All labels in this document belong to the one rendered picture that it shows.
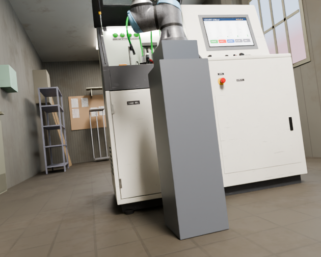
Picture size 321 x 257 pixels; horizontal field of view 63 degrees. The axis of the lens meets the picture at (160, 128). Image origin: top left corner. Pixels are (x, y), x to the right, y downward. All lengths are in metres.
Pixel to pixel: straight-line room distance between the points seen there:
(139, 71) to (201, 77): 0.61
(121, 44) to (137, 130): 0.95
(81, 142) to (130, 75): 7.23
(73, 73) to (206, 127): 8.18
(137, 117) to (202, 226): 0.80
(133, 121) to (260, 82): 0.97
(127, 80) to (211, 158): 0.80
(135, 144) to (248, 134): 0.80
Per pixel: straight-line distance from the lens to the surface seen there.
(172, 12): 1.39
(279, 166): 2.09
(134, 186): 1.70
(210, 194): 1.24
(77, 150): 8.88
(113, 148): 1.67
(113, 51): 2.35
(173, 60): 1.22
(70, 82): 9.14
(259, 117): 2.00
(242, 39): 2.42
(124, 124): 1.68
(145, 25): 1.40
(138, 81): 1.74
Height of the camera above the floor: 0.44
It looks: 2 degrees up
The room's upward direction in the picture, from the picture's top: 7 degrees counter-clockwise
